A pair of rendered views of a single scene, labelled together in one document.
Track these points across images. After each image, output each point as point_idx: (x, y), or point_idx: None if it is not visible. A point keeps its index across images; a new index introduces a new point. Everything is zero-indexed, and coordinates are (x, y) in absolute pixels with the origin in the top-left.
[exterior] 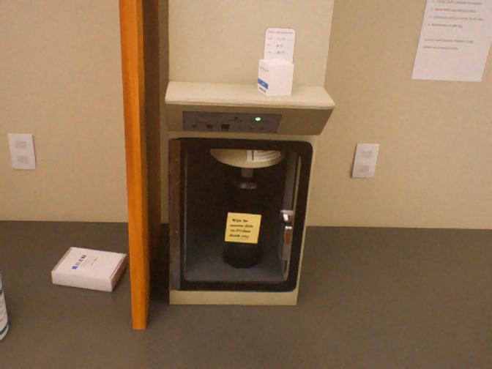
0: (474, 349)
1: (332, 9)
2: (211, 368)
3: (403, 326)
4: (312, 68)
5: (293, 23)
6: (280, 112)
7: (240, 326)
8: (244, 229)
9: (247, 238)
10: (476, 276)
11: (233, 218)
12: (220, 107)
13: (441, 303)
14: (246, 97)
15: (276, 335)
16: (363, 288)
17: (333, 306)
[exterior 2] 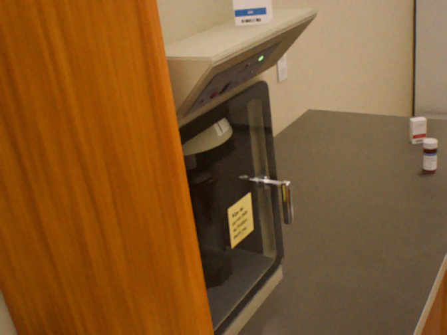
0: (404, 205)
1: None
2: None
3: (356, 226)
4: None
5: None
6: (283, 37)
7: (285, 330)
8: (242, 221)
9: (246, 229)
10: (322, 168)
11: (233, 213)
12: (249, 52)
13: (341, 197)
14: (259, 30)
15: (318, 308)
16: (291, 227)
17: (302, 254)
